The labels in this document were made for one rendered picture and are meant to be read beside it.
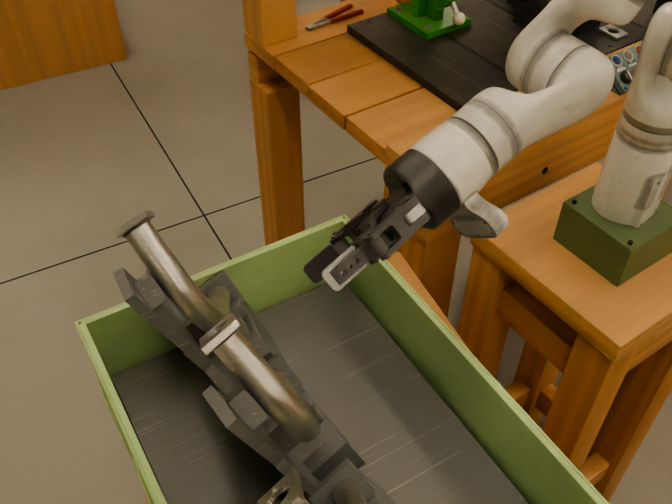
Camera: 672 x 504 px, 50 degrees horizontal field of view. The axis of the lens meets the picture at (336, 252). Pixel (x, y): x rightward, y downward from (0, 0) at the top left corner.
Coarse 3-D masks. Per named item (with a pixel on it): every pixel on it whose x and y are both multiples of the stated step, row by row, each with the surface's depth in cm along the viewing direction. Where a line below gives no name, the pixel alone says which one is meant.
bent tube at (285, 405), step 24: (216, 336) 63; (240, 336) 65; (240, 360) 65; (264, 360) 66; (264, 384) 65; (288, 384) 84; (264, 408) 66; (288, 408) 66; (288, 432) 69; (312, 432) 70
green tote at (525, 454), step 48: (288, 240) 106; (240, 288) 106; (288, 288) 112; (384, 288) 104; (96, 336) 97; (144, 336) 102; (432, 336) 97; (432, 384) 102; (480, 384) 90; (480, 432) 95; (528, 432) 84; (144, 480) 79; (528, 480) 88; (576, 480) 79
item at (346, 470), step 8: (344, 464) 80; (352, 464) 80; (336, 472) 80; (344, 472) 80; (352, 472) 80; (360, 472) 81; (328, 480) 79; (336, 480) 80; (360, 480) 80; (368, 480) 81; (320, 488) 79; (328, 488) 80; (360, 488) 80; (368, 488) 80; (312, 496) 79; (320, 496) 79; (328, 496) 80; (368, 496) 81
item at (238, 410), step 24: (216, 384) 79; (240, 384) 67; (216, 408) 64; (240, 408) 65; (312, 408) 89; (240, 432) 64; (264, 432) 74; (336, 432) 87; (264, 456) 69; (312, 456) 86; (336, 456) 86; (312, 480) 80
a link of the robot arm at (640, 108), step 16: (656, 16) 93; (656, 32) 93; (640, 48) 98; (656, 48) 93; (640, 64) 96; (656, 64) 95; (640, 80) 97; (656, 80) 100; (640, 96) 99; (656, 96) 99; (624, 112) 103; (640, 112) 100; (656, 112) 99; (640, 128) 101; (656, 128) 100
